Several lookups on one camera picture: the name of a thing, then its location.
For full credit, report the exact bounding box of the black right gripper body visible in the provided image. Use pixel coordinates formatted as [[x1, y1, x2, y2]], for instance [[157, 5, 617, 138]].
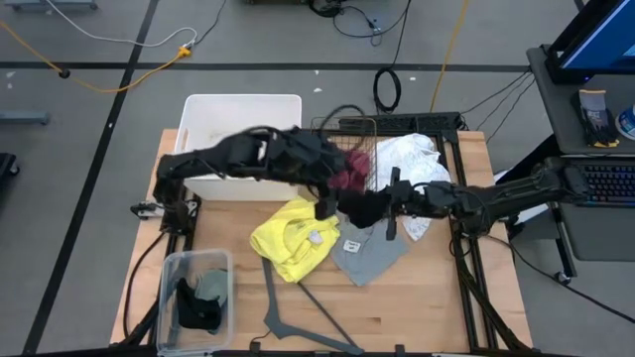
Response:
[[385, 167, 453, 242]]

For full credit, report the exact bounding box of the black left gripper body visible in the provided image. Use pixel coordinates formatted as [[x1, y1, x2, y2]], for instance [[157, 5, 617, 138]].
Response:
[[270, 126, 348, 199]]

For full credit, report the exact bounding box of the black cloth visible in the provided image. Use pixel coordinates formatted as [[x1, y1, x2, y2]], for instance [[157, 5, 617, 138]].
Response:
[[336, 189, 394, 230]]

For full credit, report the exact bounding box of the white cloth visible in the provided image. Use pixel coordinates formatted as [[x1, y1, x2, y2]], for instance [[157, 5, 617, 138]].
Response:
[[374, 132, 453, 243]]

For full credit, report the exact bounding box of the teal sock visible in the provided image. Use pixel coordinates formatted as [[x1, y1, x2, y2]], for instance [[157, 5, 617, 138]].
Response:
[[194, 268, 230, 309]]

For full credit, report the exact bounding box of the yellow cloth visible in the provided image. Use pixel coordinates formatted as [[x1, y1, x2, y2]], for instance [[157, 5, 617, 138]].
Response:
[[249, 195, 342, 285]]

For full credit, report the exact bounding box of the maroon cloth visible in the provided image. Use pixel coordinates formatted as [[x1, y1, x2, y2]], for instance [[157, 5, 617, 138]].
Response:
[[326, 149, 373, 194]]

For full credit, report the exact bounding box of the grey cloth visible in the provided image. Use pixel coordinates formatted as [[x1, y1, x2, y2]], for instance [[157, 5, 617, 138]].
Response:
[[329, 211, 411, 288]]

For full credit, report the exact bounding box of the white perforated plastic bin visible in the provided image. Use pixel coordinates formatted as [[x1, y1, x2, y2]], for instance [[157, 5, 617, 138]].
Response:
[[173, 93, 304, 202]]

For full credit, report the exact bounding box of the grey clothes hanger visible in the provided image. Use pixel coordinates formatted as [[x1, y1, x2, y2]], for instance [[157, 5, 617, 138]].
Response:
[[260, 256, 366, 357]]

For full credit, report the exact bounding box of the grey side desk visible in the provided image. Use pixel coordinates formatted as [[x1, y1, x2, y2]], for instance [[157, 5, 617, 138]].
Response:
[[525, 44, 635, 156]]

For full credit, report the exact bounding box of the clear plastic bin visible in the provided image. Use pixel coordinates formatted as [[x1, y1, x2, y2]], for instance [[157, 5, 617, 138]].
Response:
[[156, 248, 235, 356]]

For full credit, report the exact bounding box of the grey keyboard shelf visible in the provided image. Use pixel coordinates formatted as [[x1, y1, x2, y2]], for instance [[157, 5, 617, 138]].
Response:
[[545, 157, 635, 263]]

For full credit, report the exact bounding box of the black keyboard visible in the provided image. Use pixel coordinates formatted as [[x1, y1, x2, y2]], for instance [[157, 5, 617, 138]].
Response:
[[574, 162, 635, 205]]

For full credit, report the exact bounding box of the grey yellow work glove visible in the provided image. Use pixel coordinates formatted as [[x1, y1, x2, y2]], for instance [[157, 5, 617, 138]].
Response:
[[576, 88, 621, 149]]

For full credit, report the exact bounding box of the white blue round container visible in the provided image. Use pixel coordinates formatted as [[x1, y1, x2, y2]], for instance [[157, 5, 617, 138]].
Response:
[[614, 103, 635, 141]]

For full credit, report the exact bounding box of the computer monitor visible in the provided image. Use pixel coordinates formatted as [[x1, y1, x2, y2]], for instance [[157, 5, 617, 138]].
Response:
[[545, 0, 635, 85]]

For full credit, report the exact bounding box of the grey cart foot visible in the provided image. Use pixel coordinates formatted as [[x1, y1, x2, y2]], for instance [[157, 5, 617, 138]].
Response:
[[3, 0, 99, 13], [0, 110, 52, 127]]

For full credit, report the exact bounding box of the black caster wheel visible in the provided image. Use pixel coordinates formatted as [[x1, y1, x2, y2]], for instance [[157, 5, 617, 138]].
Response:
[[0, 152, 22, 179]]

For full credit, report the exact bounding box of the wire basket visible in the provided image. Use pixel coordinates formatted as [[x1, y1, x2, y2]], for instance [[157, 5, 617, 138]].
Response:
[[311, 115, 379, 193]]

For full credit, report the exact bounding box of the black aluminium table frame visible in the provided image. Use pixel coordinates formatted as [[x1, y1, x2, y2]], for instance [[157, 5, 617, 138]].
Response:
[[118, 111, 532, 357]]

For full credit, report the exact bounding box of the coiled black cable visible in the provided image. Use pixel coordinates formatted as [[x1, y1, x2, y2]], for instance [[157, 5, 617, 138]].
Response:
[[371, 0, 414, 115]]

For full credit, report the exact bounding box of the black cable bundle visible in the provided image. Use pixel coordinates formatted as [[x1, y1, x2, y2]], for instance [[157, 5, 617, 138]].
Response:
[[307, 0, 413, 49]]

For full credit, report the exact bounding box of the yellow extension cable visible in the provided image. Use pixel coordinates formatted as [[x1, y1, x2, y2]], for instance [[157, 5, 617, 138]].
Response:
[[0, 19, 193, 95]]

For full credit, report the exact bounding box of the small grey clamp bracket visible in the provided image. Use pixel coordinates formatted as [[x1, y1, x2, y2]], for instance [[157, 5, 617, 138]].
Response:
[[130, 199, 166, 221]]

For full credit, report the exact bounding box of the white floor cable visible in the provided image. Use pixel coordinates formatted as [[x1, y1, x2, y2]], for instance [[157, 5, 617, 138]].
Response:
[[44, 0, 198, 50]]

